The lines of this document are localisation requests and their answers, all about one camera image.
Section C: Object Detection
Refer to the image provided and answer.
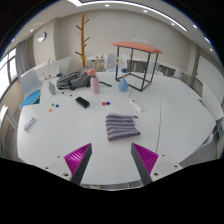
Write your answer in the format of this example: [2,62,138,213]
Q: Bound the white chair with blue seat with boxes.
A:
[18,68,44,110]

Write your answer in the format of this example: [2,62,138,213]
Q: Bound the black frame stand, orange top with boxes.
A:
[110,41,163,93]

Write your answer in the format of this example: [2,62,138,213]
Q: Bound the long ceiling light strip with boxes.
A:
[66,0,188,33]

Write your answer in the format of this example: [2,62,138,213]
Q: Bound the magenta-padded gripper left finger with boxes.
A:
[42,143,93,186]

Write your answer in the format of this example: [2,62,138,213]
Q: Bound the wooden coat rack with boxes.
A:
[74,13,92,69]

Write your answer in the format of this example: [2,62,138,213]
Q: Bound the pink vase with flowers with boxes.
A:
[84,54,101,95]

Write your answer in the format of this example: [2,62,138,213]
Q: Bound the white remote-shaped block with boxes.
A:
[23,116,37,132]

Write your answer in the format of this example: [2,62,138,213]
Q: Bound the white bar-shaped block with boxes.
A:
[129,98,145,113]

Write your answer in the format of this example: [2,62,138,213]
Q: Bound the black rectangular case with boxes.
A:
[75,96,91,109]

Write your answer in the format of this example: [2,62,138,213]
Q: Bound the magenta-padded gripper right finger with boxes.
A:
[130,142,183,186]

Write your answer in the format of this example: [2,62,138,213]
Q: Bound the window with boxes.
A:
[0,48,18,101]

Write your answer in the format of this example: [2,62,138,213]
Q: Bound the striped grey and pink towel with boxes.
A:
[105,112,142,143]

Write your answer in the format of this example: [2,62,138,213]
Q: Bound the round wall clock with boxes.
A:
[37,31,47,43]

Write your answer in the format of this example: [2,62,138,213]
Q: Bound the grey backpack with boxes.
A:
[55,69,92,91]

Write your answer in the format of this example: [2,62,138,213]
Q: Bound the green vase with dried stems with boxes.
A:
[41,59,57,96]

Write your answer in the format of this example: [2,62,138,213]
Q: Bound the blue vase with dried stems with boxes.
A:
[114,56,133,93]

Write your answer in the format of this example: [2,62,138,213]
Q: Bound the round ceiling lights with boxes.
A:
[11,3,214,52]

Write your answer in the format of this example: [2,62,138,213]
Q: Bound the grey curtain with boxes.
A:
[14,39,29,76]

